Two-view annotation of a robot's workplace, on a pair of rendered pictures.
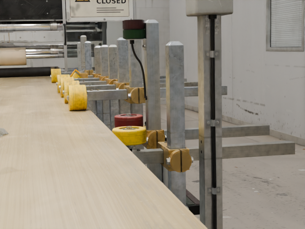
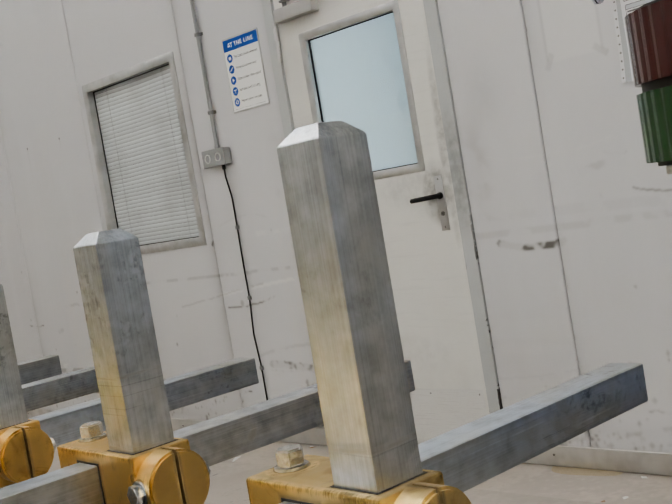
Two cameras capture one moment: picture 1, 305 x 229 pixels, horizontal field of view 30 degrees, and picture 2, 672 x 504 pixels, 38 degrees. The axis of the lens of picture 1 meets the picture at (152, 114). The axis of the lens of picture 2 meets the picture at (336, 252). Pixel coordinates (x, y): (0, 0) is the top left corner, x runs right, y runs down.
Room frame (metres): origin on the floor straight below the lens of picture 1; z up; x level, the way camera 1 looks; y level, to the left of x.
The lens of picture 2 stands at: (1.34, 0.31, 1.12)
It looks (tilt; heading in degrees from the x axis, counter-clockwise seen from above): 3 degrees down; 330
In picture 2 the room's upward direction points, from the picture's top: 10 degrees counter-clockwise
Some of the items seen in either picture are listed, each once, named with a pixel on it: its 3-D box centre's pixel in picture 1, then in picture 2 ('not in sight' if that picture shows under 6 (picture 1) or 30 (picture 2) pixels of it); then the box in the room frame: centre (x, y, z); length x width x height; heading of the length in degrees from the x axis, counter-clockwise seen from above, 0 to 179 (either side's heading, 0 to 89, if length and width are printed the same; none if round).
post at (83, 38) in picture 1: (84, 74); not in sight; (3.51, 0.41, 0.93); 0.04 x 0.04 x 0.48; 12
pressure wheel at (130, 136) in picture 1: (129, 150); not in sight; (1.32, 0.06, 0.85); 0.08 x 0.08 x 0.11
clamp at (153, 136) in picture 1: (150, 136); not in sight; (1.57, 0.01, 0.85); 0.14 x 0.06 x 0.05; 12
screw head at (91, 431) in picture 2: not in sight; (91, 430); (2.11, 0.12, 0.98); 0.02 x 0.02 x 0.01
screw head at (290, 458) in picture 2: not in sight; (290, 457); (1.87, 0.07, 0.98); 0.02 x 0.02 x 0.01
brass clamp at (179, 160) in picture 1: (174, 156); not in sight; (1.33, -0.05, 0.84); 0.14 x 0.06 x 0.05; 12
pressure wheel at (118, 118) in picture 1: (129, 134); not in sight; (1.58, 0.07, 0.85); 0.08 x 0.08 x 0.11
